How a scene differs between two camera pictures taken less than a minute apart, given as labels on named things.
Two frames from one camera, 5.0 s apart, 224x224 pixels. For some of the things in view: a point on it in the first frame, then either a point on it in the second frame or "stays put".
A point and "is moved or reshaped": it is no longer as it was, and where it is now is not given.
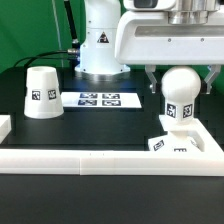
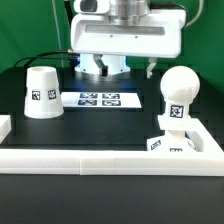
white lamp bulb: [180, 86] is moved or reshaped
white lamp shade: [43, 99] stays put
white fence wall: [206, 163] stays put
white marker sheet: [101, 99] stays put
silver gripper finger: [150, 70] → [103, 69]
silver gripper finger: [214, 71] → [153, 63]
